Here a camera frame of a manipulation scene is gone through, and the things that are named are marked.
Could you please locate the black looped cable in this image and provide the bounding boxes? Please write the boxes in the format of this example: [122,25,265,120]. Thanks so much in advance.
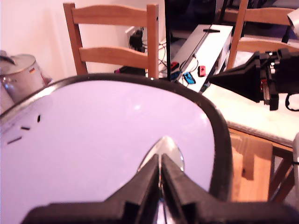
[285,93,299,112]

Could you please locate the white wall socket with plugs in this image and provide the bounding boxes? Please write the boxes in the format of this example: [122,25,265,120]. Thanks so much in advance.
[124,26,147,54]

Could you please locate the stainless steel stock pot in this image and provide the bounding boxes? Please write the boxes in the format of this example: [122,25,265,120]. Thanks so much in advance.
[0,53,47,104]

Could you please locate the blue game controller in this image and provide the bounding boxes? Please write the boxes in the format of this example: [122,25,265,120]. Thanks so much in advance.
[183,72,197,84]

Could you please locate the pale grey camera box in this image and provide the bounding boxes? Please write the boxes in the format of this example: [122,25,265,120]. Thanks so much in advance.
[281,7,299,44]

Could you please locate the white-top wooden table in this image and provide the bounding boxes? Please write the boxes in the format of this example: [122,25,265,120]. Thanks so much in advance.
[201,81,299,203]

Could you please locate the white low media bench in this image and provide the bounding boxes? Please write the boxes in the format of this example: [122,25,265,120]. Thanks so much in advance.
[172,24,235,93]

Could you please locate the black rice cooker lid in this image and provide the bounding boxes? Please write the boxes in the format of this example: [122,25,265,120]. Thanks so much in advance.
[0,73,234,224]

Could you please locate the large metal lid button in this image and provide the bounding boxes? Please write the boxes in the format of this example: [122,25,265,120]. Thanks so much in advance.
[137,135,186,187]

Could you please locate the wooden slat-back chair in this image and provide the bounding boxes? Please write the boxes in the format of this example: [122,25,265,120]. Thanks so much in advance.
[63,2,160,79]
[226,0,299,70]

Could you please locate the black television with stand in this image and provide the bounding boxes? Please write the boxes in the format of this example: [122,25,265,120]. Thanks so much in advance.
[164,0,217,81]

